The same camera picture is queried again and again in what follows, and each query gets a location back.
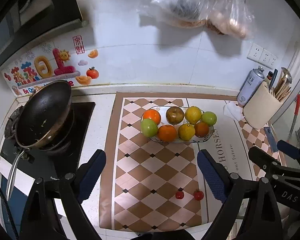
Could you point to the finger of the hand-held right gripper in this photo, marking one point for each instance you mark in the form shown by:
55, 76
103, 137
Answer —
288, 148
265, 158

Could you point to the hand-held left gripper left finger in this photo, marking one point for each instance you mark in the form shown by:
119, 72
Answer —
90, 177

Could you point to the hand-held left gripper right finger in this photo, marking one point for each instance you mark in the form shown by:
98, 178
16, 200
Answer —
212, 177

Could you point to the dark reddish orange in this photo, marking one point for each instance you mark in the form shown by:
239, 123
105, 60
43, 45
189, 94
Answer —
201, 129

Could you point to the oval floral ceramic plate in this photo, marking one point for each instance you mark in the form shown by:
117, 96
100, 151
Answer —
176, 140

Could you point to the yellow orange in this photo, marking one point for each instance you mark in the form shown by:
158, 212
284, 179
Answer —
186, 131

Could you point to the green apple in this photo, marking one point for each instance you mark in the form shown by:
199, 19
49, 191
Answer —
209, 118
149, 127

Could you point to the bright orange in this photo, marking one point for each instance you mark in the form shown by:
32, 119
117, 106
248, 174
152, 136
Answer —
151, 116
167, 133

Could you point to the yellow lemon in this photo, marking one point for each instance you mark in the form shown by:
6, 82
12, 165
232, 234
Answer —
193, 115

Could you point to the brown apple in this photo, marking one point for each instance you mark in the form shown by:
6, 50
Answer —
175, 115

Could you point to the dark smartphone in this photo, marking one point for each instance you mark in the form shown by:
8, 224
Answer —
271, 138

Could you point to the red cherry tomato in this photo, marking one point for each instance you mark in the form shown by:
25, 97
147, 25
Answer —
179, 195
198, 195

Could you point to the black gas stove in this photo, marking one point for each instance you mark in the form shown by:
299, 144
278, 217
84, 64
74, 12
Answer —
65, 165

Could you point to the beige utensil holder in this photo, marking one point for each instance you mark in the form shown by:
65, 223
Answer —
262, 107

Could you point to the white folded tissue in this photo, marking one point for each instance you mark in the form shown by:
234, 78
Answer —
233, 111

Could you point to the bundle of wooden chopsticks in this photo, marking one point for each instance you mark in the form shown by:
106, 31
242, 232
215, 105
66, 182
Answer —
282, 90

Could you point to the checkered printed table mat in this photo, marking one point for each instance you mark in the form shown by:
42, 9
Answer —
150, 170

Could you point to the metal ladle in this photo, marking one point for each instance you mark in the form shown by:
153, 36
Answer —
287, 76

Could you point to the grey spray can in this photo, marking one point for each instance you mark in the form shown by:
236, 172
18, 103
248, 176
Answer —
251, 85

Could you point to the black frying pan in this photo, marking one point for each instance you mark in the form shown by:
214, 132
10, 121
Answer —
43, 115

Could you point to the plastic bag with eggs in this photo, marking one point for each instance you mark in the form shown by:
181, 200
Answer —
231, 12

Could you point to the black range hood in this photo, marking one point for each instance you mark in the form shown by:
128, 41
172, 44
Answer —
27, 12

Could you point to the plastic bag with dark contents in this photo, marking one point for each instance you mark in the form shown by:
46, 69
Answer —
177, 2

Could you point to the white wall socket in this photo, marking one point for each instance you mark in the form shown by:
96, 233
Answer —
255, 51
266, 56
273, 60

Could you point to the colourful wall sticker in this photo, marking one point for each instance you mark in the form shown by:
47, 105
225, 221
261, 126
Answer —
47, 67

